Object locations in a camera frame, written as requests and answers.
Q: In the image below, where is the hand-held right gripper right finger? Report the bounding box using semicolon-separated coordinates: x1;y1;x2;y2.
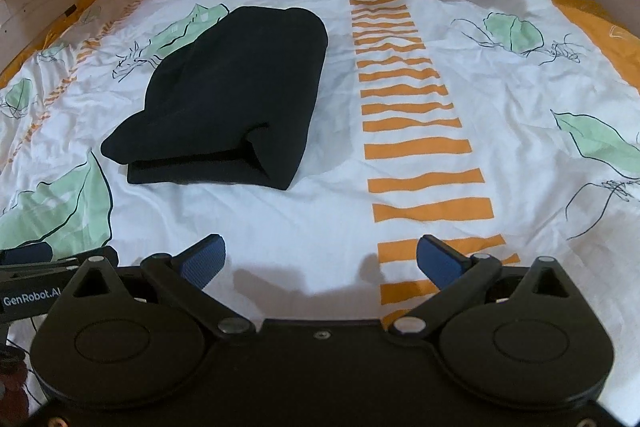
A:
388;233;572;338

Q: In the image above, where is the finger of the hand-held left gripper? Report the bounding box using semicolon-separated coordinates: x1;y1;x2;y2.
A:
0;241;54;266
50;245;121;270

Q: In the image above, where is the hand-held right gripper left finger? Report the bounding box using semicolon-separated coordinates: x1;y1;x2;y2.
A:
72;233;257;338

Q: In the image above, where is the black hoodie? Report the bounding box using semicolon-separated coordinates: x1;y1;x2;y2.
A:
100;5;330;192

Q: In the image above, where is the white leaf-print duvet cover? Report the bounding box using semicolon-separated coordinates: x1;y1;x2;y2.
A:
0;0;640;408

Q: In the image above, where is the orange bed sheet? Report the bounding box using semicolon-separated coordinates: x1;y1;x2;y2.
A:
0;0;640;90

